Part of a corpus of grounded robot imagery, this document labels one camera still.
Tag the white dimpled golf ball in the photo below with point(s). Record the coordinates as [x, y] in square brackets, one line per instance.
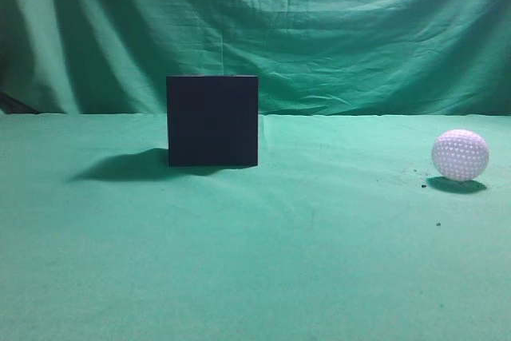
[460, 155]

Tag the black cube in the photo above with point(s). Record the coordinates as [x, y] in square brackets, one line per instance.
[212, 120]

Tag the green cloth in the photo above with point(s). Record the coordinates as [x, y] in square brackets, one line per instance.
[343, 231]

